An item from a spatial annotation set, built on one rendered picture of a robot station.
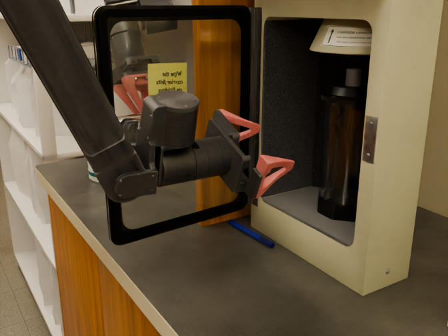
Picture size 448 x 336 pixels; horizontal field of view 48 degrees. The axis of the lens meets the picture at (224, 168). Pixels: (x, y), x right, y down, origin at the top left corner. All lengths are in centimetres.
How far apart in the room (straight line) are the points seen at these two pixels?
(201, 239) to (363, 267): 34
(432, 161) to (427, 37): 50
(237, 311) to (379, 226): 26
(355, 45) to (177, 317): 50
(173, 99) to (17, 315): 209
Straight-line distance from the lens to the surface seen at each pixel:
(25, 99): 215
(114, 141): 61
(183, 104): 64
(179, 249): 98
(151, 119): 63
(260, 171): 70
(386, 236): 85
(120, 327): 115
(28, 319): 259
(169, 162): 66
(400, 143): 80
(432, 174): 126
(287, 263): 94
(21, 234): 300
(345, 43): 83
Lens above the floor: 139
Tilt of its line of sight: 18 degrees down
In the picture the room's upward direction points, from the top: straight up
